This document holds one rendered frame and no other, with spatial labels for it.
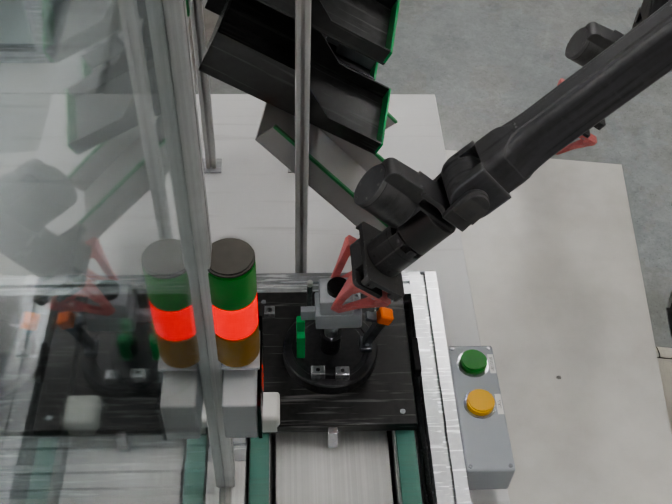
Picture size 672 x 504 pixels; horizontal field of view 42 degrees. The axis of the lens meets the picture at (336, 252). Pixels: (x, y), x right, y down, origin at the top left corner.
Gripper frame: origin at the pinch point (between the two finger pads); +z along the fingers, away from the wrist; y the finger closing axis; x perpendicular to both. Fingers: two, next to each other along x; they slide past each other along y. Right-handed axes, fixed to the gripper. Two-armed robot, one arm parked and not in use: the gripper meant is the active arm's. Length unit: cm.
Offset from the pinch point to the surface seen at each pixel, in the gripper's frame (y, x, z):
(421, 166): -53, 32, 7
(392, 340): -2.9, 16.5, 6.0
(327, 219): -38.9, 16.9, 19.0
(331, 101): -28.0, -6.5, -8.7
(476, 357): 0.7, 26.0, -1.8
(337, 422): 10.8, 9.5, 12.0
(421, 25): -228, 108, 52
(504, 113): -173, 127, 38
